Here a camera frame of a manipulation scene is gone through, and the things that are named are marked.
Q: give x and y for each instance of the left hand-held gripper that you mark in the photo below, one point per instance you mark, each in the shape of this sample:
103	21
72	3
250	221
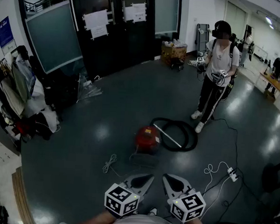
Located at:
121	201

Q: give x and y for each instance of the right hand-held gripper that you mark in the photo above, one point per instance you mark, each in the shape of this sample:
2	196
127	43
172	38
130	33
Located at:
188	206

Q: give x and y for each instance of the person's left forearm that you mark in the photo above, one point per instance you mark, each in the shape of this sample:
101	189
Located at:
94	222

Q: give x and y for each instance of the clear plastic bag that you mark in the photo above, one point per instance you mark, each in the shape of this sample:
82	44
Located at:
88	91

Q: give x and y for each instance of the person's white shoe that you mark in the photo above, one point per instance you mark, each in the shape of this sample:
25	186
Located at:
152	211

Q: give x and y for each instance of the red vacuum cleaner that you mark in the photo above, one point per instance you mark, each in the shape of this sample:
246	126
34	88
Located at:
146	139

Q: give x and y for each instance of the white paper tag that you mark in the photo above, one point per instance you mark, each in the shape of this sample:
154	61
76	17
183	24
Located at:
157	139

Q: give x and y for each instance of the metal vacuum wand tube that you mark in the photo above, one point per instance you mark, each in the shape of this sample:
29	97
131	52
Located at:
168	135

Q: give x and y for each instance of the white power strip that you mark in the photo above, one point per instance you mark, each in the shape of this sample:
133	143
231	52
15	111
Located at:
232	174

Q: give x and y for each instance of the small black stool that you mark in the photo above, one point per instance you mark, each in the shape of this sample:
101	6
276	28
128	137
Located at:
177	64

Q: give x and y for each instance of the yellow cardboard box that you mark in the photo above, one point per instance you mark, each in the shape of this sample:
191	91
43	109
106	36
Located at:
172	52

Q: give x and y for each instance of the black double door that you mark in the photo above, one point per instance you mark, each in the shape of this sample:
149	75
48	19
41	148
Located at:
115	47

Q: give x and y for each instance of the wooden desk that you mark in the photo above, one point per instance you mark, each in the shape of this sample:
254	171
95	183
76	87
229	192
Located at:
269	81

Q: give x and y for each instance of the pile of clothes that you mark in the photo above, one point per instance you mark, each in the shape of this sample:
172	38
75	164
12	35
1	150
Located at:
19	96

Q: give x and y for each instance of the white paper notice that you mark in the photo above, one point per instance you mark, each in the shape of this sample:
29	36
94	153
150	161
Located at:
96	23
135	11

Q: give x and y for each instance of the frosted glass panel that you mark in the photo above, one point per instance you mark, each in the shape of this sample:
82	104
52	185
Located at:
166	12
52	36

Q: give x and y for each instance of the white double door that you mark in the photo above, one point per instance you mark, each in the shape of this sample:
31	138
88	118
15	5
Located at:
235	22

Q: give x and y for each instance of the ceiling light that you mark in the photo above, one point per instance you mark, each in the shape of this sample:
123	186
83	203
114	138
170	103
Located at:
269	22

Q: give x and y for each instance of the grey folded metal frame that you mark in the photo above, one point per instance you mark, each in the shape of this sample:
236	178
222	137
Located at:
202	39

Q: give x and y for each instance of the blue wall poster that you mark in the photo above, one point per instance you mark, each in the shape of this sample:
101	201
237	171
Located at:
4	31

